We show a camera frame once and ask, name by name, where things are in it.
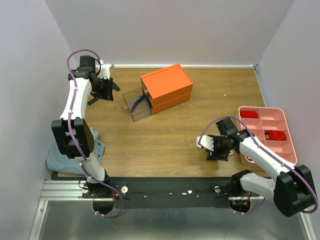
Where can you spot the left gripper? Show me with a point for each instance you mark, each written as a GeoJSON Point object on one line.
{"type": "Point", "coordinates": [108, 93]}

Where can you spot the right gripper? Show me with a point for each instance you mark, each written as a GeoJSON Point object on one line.
{"type": "Point", "coordinates": [215, 151]}

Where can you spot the black rubber mallet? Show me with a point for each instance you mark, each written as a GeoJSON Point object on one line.
{"type": "Point", "coordinates": [116, 86]}

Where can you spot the blue handled cutting pliers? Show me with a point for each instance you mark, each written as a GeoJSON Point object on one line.
{"type": "Point", "coordinates": [140, 99]}

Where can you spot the clear bottom drawer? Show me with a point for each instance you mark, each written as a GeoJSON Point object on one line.
{"type": "Point", "coordinates": [142, 110]}

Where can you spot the orange drawer cabinet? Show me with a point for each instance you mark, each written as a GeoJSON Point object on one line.
{"type": "Point", "coordinates": [167, 87]}

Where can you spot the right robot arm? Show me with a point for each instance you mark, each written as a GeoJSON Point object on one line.
{"type": "Point", "coordinates": [290, 187]}

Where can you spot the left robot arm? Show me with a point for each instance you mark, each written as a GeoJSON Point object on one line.
{"type": "Point", "coordinates": [72, 134]}

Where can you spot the red white item in tray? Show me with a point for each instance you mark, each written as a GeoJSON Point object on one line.
{"type": "Point", "coordinates": [249, 159]}

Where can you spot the red item top compartment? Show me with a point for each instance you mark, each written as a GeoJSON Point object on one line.
{"type": "Point", "coordinates": [249, 114]}

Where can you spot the pink compartment tray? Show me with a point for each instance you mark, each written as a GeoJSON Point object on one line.
{"type": "Point", "coordinates": [270, 126]}

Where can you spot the blue cloth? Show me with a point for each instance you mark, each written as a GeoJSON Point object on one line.
{"type": "Point", "coordinates": [62, 164]}

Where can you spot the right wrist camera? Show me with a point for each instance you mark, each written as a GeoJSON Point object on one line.
{"type": "Point", "coordinates": [205, 142]}

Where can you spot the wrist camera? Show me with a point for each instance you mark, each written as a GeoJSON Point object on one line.
{"type": "Point", "coordinates": [105, 71]}
{"type": "Point", "coordinates": [205, 142]}

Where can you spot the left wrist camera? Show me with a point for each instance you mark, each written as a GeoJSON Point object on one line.
{"type": "Point", "coordinates": [105, 71]}

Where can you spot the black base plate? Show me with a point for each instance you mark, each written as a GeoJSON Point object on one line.
{"type": "Point", "coordinates": [136, 204]}

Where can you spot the aluminium rail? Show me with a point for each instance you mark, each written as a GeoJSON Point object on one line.
{"type": "Point", "coordinates": [62, 191]}

